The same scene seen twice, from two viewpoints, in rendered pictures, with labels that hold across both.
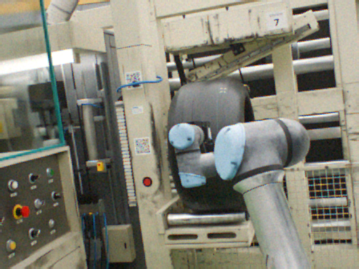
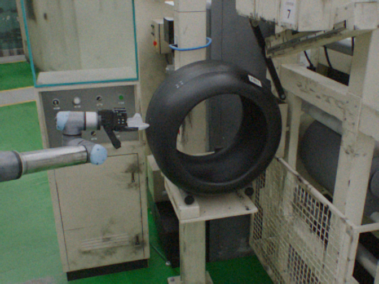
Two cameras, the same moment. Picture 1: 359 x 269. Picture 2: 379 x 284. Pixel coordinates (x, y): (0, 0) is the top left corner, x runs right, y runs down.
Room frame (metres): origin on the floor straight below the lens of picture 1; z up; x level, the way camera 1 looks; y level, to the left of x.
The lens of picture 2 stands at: (0.96, -1.61, 1.84)
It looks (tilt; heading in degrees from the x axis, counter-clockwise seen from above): 23 degrees down; 60
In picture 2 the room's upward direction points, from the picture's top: 1 degrees counter-clockwise
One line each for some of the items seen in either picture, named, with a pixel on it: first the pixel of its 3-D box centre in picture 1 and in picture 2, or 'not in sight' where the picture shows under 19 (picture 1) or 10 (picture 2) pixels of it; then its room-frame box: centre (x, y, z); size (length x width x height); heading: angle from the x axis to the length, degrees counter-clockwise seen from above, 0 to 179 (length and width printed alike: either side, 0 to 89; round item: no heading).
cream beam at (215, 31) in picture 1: (229, 30); (290, 1); (2.20, -0.30, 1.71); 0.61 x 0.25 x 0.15; 74
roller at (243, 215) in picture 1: (206, 217); (180, 182); (1.82, -0.06, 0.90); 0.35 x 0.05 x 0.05; 74
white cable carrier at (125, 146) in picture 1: (128, 153); not in sight; (2.00, 0.25, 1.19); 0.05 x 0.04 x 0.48; 164
